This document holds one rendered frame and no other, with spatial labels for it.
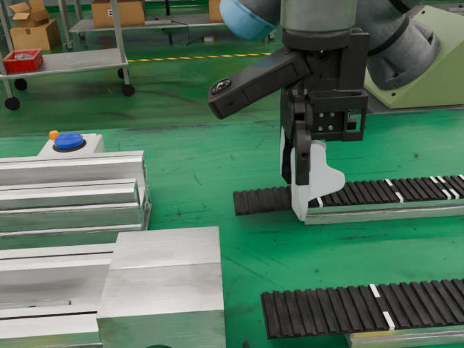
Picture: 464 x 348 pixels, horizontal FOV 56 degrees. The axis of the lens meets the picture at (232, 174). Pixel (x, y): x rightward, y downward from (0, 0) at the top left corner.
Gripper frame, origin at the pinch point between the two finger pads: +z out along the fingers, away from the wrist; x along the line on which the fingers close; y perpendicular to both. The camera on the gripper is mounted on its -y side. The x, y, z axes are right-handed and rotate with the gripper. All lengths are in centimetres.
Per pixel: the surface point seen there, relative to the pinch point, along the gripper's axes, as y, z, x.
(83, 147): -28.0, -2.5, 12.2
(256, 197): -4.1, 0.7, 0.7
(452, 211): 20.7, 2.9, -2.0
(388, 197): 12.1, 0.3, -1.7
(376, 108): 25.1, 3.8, 37.0
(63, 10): -158, 39, 451
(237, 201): -6.6, 0.5, -0.2
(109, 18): -116, 53, 472
